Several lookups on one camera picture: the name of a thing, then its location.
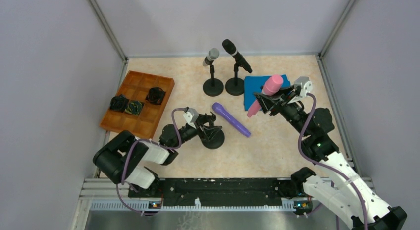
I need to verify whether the black mic stand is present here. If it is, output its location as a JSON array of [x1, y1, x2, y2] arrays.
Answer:
[[202, 112, 225, 150], [203, 65, 224, 97], [225, 63, 244, 96]]

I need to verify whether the pink microphone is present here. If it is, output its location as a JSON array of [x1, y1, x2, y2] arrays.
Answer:
[[247, 75, 284, 117]]

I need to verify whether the black microphone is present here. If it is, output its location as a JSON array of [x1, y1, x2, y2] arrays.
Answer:
[[222, 39, 253, 73]]

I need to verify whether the silver grey microphone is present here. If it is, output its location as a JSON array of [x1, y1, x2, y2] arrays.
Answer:
[[202, 48, 220, 67]]

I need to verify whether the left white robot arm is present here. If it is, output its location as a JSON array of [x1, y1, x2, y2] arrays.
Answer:
[[93, 110, 225, 189]]

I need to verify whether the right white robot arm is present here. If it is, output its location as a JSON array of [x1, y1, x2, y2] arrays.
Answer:
[[254, 91, 407, 230]]

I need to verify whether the purple microphone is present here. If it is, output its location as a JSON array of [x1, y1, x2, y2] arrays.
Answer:
[[212, 102, 251, 138]]

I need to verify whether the blue folded cloth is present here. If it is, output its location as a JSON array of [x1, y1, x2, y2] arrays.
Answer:
[[244, 74, 291, 117]]

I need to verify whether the black bundle upper tray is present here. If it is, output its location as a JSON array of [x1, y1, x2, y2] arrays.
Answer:
[[145, 87, 166, 105]]

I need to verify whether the green black bundle in tray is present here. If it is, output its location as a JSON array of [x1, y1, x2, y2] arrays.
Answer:
[[124, 100, 144, 116]]

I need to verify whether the brown wooden compartment tray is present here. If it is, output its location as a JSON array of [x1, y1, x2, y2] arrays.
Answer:
[[100, 71, 175, 139]]

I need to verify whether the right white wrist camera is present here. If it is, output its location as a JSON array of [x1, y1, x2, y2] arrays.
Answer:
[[293, 76, 313, 100]]

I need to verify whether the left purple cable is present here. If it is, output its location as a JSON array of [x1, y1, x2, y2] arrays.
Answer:
[[116, 108, 189, 217]]

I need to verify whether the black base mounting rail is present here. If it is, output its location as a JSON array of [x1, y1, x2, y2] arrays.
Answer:
[[128, 177, 308, 207]]

